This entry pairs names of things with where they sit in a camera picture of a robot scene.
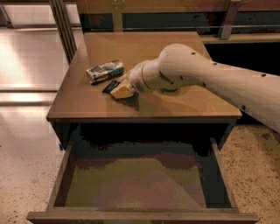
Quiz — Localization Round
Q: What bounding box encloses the dark blue rxbar wrapper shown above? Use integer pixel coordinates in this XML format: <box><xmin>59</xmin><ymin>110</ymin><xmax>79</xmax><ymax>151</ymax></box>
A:
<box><xmin>102</xmin><ymin>80</ymin><xmax>120</xmax><ymax>94</ymax></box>

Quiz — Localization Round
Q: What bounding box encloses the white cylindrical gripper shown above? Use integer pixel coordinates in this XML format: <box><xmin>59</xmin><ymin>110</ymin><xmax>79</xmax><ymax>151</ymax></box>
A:
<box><xmin>110</xmin><ymin>60</ymin><xmax>152</xmax><ymax>99</ymax></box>

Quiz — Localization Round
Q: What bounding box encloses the wooden rail background shelf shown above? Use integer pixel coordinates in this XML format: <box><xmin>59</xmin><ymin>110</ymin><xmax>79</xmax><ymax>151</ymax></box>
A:
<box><xmin>75</xmin><ymin>0</ymin><xmax>280</xmax><ymax>43</ymax></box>

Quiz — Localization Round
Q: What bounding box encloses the metal frame post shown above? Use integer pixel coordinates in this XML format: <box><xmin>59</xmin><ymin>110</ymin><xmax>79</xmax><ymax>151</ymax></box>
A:
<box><xmin>49</xmin><ymin>0</ymin><xmax>77</xmax><ymax>64</ymax></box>

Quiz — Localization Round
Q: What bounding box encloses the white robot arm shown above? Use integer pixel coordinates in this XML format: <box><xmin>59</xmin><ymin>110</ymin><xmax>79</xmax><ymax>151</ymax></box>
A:
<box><xmin>110</xmin><ymin>44</ymin><xmax>280</xmax><ymax>132</ymax></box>

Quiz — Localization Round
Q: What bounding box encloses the brown wooden cabinet counter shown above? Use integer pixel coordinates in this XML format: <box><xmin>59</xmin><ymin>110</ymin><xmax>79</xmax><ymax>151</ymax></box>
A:
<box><xmin>47</xmin><ymin>31</ymin><xmax>242</xmax><ymax>151</ymax></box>

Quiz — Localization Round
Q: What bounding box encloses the blue white crushed can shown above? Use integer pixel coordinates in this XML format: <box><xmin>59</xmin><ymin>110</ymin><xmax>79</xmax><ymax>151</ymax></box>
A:
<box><xmin>86</xmin><ymin>60</ymin><xmax>124</xmax><ymax>84</ymax></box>

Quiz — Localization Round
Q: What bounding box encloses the open top drawer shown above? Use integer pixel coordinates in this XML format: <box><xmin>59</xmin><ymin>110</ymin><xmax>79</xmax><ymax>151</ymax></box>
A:
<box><xmin>27</xmin><ymin>139</ymin><xmax>258</xmax><ymax>224</ymax></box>

